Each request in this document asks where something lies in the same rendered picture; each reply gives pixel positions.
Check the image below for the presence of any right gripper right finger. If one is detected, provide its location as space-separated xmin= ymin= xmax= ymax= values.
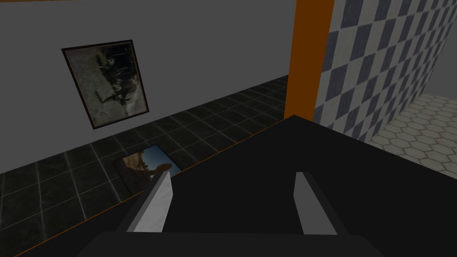
xmin=293 ymin=171 xmax=349 ymax=236

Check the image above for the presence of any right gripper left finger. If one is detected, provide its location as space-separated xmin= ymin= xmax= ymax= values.
xmin=116 ymin=171 xmax=174 ymax=233

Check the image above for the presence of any framed blue and brown picture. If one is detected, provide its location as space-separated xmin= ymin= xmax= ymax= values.
xmin=113 ymin=144 xmax=183 ymax=195

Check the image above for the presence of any dark framed grey picture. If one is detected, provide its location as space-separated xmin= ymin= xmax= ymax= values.
xmin=61 ymin=39 xmax=150 ymax=130

